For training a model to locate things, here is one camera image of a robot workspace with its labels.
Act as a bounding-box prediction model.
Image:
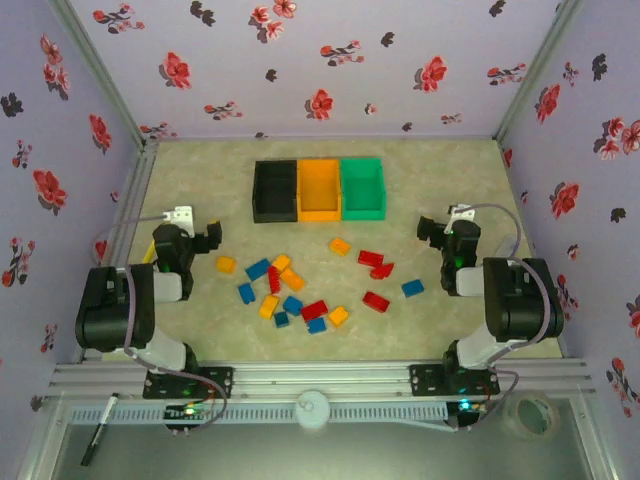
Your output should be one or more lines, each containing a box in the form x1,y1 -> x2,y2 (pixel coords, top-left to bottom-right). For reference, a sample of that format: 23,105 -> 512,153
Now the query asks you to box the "clear plastic piece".
494,232 -> 524,261

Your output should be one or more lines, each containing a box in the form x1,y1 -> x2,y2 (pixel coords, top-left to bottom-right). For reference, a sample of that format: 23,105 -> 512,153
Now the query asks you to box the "black plastic bin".
252,159 -> 301,225

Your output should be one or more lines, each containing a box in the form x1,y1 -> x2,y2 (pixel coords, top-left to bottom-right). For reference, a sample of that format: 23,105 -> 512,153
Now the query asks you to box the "green plastic bin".
339,157 -> 389,222

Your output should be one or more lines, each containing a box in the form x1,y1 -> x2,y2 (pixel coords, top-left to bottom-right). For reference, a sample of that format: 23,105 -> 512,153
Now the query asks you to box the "orange plastic bin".
295,158 -> 345,224

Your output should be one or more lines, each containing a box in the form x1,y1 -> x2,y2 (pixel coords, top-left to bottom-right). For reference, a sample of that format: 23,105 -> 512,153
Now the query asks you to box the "small circuit board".
164,402 -> 214,422
447,398 -> 489,417

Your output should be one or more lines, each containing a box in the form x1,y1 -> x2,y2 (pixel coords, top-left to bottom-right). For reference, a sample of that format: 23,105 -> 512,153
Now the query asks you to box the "clear tape roll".
502,389 -> 561,441

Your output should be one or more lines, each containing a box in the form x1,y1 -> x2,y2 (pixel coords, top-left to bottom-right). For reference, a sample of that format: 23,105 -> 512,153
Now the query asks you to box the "black marker pen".
80,393 -> 120,466

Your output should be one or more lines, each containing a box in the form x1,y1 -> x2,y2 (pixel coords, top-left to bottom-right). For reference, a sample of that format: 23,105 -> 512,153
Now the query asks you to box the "white round knob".
294,389 -> 331,429

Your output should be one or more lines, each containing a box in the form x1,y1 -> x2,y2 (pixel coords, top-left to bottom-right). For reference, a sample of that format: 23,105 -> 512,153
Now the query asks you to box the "grey left arm cable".
91,212 -> 229,436

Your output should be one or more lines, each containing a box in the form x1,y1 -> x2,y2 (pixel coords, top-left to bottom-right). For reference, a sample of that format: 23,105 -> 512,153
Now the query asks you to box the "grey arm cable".
91,212 -> 229,436
452,202 -> 557,432

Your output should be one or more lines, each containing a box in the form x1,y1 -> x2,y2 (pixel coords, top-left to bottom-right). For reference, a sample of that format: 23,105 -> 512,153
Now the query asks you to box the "grey right arm cable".
452,202 -> 557,432

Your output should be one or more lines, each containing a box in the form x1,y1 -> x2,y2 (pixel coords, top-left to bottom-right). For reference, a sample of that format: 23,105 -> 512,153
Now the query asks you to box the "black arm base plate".
143,366 -> 235,400
408,363 -> 501,397

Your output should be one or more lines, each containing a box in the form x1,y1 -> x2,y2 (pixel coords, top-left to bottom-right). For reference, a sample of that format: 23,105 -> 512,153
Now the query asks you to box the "long aluminium mounting rail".
49,358 -> 592,400

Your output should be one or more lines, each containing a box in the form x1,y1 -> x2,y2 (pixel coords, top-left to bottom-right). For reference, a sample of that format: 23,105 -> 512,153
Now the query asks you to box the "aluminium frame post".
49,0 -> 147,147
492,0 -> 586,142

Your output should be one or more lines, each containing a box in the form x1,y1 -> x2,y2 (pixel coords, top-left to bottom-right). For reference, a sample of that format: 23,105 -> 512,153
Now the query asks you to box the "white slotted cable duct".
67,403 -> 449,427

